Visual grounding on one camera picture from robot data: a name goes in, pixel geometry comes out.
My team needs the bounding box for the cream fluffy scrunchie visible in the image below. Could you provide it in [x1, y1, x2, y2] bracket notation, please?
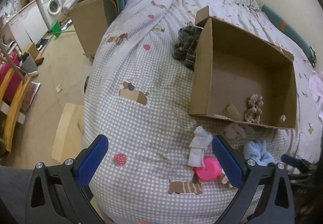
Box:
[221, 174, 233, 188]

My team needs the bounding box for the light blue scrunchie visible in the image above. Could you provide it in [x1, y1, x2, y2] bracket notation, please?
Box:
[243, 139, 275, 166]

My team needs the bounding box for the pink rubber duck toy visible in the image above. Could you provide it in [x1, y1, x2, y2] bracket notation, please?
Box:
[194, 157, 222, 182]

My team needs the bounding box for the brown beige scrunchie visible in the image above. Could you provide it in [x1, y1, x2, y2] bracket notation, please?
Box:
[244, 94, 264, 124]

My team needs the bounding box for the white sock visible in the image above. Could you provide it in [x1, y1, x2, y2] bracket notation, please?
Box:
[187, 126, 213, 168]

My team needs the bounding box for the dark grey trouser leg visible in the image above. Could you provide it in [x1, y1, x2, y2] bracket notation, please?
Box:
[1, 165, 33, 223]

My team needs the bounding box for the flat cardboard sheet on floor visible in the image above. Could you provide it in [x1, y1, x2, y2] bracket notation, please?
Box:
[51, 103, 84, 164]

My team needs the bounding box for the pink white crumpled cloth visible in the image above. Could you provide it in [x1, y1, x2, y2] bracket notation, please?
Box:
[309, 71, 323, 121]

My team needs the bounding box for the checkered white bed cover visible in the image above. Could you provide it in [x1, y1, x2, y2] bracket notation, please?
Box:
[83, 0, 322, 223]

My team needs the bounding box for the yellow wooden chair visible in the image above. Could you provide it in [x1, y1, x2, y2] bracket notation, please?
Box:
[1, 76, 32, 152]

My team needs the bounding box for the open brown cardboard box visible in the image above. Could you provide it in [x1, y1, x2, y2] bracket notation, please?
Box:
[189, 7, 297, 129]

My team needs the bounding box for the teal orange bolster pillow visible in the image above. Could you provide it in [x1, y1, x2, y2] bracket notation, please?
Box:
[262, 4, 317, 67]

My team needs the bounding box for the grey bucket with items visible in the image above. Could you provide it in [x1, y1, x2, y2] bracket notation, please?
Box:
[19, 52, 38, 73]

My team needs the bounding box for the dark striped cloth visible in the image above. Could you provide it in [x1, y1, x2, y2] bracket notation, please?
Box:
[172, 26, 202, 70]

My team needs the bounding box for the green dustpan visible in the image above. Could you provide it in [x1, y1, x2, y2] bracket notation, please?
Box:
[50, 21, 75, 38]

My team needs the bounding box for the white kitchen cabinet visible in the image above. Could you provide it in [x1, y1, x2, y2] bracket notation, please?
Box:
[1, 2, 48, 49]

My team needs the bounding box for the large cardboard box beside bed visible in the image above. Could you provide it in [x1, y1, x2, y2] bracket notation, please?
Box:
[69, 0, 108, 62]

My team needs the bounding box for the white washing machine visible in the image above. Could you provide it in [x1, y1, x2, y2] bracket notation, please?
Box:
[37, 0, 62, 29]

